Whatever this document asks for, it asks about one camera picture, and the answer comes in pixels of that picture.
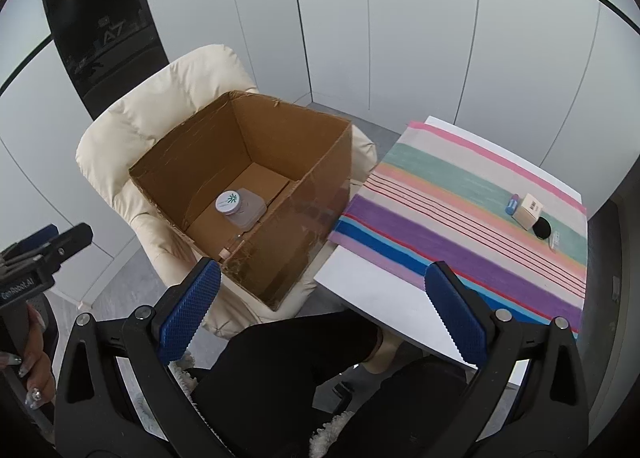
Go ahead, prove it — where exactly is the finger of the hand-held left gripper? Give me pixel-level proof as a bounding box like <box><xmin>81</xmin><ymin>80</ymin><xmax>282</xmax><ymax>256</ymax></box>
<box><xmin>37</xmin><ymin>223</ymin><xmax>93</xmax><ymax>264</ymax></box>
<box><xmin>0</xmin><ymin>224</ymin><xmax>58</xmax><ymax>261</ymax></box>

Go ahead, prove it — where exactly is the brown cardboard box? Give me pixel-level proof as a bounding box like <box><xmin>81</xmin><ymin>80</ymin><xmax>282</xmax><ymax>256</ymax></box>
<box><xmin>129</xmin><ymin>91</ymin><xmax>353</xmax><ymax>311</ymax></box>

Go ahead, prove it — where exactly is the white table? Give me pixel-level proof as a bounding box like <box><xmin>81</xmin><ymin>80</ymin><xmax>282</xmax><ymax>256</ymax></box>
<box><xmin>312</xmin><ymin>115</ymin><xmax>588</xmax><ymax>374</ymax></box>

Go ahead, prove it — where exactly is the cream padded chair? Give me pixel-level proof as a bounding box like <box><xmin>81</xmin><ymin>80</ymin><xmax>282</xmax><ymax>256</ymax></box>
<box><xmin>75</xmin><ymin>44</ymin><xmax>378</xmax><ymax>339</ymax></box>

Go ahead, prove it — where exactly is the person's left hand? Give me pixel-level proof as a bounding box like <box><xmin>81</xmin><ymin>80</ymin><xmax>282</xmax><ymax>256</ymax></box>
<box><xmin>0</xmin><ymin>305</ymin><xmax>56</xmax><ymax>411</ymax></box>

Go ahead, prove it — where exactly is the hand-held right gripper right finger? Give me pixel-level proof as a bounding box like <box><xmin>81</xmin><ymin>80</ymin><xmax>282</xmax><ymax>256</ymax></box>
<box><xmin>424</xmin><ymin>261</ymin><xmax>588</xmax><ymax>458</ymax></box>

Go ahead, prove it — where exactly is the dark glass panel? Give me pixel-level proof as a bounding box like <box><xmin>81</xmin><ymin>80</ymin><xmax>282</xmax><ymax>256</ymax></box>
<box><xmin>37</xmin><ymin>0</ymin><xmax>168</xmax><ymax>121</ymax></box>

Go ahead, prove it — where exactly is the clear jar with white lid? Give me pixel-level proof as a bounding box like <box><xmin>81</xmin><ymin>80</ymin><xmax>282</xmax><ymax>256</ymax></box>
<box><xmin>215</xmin><ymin>187</ymin><xmax>267</xmax><ymax>229</ymax></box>

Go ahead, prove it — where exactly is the small beige box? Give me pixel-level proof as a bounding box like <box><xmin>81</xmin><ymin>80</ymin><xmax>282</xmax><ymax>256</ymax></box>
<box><xmin>511</xmin><ymin>193</ymin><xmax>545</xmax><ymax>231</ymax></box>

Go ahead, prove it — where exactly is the striped tablecloth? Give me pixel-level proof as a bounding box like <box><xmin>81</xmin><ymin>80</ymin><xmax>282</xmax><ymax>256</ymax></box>
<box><xmin>327</xmin><ymin>121</ymin><xmax>588</xmax><ymax>334</ymax></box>

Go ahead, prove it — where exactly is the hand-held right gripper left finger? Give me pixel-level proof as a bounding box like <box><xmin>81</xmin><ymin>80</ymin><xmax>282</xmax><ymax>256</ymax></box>
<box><xmin>54</xmin><ymin>257</ymin><xmax>236</xmax><ymax>458</ymax></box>

